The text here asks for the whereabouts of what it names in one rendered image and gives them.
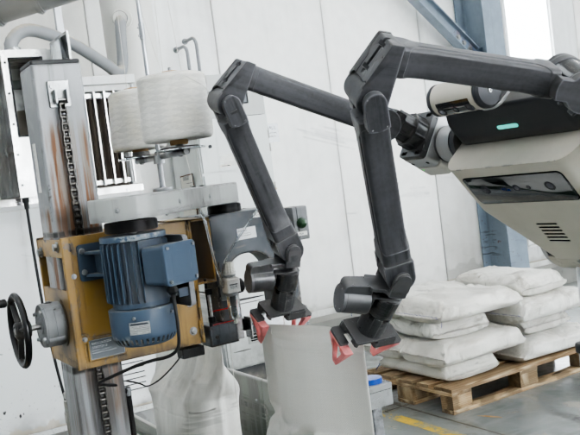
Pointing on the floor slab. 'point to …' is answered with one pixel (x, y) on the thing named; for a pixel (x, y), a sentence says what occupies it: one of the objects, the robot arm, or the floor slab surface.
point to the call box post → (378, 421)
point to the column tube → (87, 422)
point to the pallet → (407, 394)
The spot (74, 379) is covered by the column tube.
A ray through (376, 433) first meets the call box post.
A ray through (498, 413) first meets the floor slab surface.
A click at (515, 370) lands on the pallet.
